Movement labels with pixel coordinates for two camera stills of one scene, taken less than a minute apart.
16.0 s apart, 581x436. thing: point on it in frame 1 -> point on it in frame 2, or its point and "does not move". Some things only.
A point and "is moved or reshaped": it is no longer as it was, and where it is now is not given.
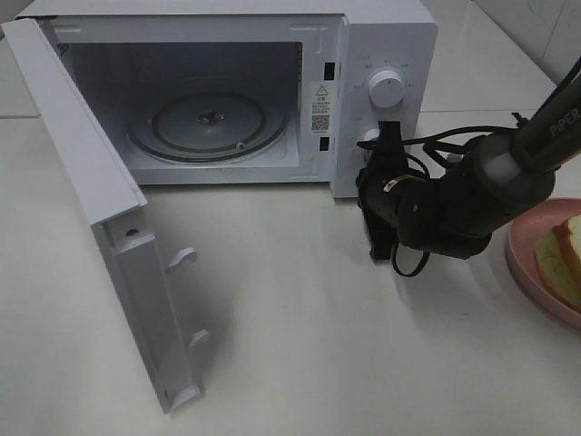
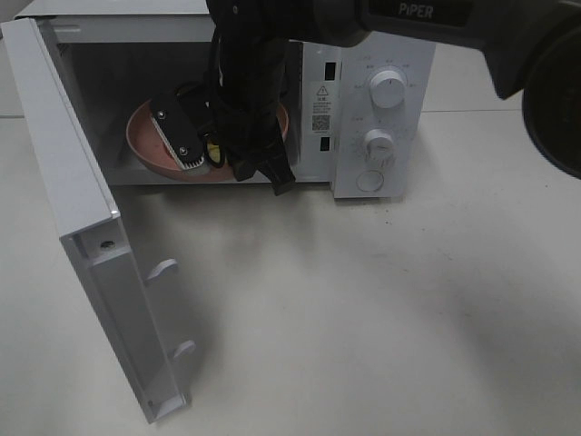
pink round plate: x=521 y=258 -> x=151 y=151
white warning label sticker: x=320 y=108 does not move
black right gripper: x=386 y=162 -> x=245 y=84
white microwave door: x=113 y=204 is moved or reshaped
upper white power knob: x=386 y=88 does not move
